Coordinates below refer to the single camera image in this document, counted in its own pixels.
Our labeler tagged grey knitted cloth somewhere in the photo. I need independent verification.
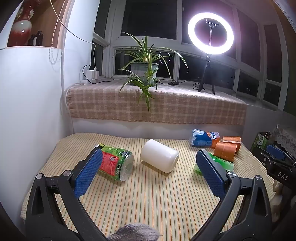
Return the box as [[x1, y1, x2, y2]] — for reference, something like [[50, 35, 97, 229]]
[[107, 223, 162, 241]]

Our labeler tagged white ring light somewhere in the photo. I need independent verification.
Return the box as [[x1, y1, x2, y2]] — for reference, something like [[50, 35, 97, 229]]
[[187, 12, 234, 55]]

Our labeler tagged green cardboard box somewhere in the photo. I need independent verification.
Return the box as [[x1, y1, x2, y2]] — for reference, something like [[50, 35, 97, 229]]
[[251, 132, 274, 151]]

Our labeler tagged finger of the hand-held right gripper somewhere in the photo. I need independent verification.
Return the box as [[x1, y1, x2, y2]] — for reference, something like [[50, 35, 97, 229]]
[[252, 144, 296, 171]]

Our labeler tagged white window frame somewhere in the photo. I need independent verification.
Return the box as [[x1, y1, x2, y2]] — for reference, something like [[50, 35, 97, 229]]
[[92, 0, 292, 112]]

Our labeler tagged green plastic packet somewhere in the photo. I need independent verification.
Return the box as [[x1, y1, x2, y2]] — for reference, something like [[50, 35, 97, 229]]
[[194, 152, 235, 174]]

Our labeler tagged green bottle with red label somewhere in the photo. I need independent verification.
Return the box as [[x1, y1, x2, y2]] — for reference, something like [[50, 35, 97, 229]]
[[97, 144, 135, 181]]

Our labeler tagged white beaded cord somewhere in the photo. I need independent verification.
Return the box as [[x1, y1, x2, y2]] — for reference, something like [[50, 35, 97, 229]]
[[48, 45, 59, 65]]

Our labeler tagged white cable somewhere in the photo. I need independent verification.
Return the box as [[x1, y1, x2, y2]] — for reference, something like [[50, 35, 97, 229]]
[[49, 0, 97, 70]]

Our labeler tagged black tripod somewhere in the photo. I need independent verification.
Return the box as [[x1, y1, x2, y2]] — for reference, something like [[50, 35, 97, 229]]
[[197, 54, 215, 95]]

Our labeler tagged striped yellow mat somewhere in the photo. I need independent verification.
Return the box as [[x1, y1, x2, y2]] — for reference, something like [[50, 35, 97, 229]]
[[21, 133, 275, 241]]

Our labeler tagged red ceramic vase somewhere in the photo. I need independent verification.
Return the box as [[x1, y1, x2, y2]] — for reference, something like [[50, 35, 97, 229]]
[[7, 5, 32, 47]]

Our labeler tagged plaid beige blanket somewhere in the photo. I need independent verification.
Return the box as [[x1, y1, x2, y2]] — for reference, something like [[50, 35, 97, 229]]
[[66, 83, 247, 126]]

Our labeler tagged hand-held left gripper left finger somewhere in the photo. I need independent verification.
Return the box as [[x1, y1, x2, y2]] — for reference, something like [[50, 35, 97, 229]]
[[25, 146, 110, 241]]

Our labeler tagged person's right hand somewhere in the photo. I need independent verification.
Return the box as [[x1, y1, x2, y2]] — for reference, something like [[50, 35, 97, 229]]
[[269, 181, 284, 224]]

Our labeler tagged white lace cloth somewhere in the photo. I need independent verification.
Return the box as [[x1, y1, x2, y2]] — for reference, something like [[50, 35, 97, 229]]
[[270, 124, 296, 154]]

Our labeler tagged spider plant in grey pot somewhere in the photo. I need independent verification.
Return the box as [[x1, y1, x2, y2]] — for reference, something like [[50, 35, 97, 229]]
[[113, 32, 189, 113]]

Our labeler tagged white cup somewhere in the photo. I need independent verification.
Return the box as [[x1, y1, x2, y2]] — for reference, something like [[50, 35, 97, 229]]
[[140, 138, 180, 173]]

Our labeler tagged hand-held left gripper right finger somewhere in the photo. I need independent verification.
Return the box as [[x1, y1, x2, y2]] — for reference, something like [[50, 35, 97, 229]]
[[189, 149, 275, 241]]

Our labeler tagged orange can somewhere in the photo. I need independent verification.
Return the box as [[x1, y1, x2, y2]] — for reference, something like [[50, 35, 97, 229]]
[[221, 136, 241, 151], [213, 142, 238, 162]]

